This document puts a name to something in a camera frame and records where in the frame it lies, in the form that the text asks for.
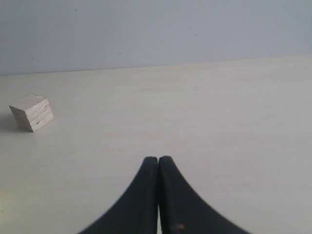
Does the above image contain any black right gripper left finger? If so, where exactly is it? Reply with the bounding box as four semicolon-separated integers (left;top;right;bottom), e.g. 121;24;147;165
81;156;158;234

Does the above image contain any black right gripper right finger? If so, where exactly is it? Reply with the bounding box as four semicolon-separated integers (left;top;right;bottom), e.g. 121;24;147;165
158;156;247;234

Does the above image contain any medium wooden cube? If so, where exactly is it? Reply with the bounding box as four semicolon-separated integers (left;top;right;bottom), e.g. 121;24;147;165
9;95;54;133

